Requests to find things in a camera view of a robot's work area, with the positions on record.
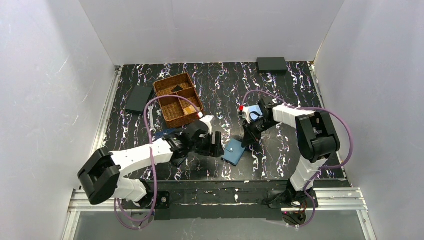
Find blue card holder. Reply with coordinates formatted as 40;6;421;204
222;138;246;166

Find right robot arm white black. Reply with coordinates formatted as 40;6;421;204
239;99;340;204

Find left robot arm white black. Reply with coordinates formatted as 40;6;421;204
77;115;225;205

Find teal open card holder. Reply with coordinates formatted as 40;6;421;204
242;105;263;123

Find black card in basket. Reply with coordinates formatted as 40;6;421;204
171;85;184;93

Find dark blue pouch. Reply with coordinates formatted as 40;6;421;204
154;128;176;140

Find brown wicker divided basket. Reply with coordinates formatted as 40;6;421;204
153;73;204;128

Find tan item in basket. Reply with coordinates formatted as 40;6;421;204
183;105;197;115

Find silver wrench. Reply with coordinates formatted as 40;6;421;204
147;104;157;134

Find black box left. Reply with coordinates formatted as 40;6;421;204
124;86;154;115

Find black box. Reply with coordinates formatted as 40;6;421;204
124;86;154;115
256;57;288;74

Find black box back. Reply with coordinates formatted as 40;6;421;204
256;57;288;74

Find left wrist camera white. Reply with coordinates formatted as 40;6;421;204
197;112;215;135

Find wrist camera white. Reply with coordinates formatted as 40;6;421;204
237;105;258;123
197;112;215;135

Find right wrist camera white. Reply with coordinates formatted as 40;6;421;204
237;105;258;123

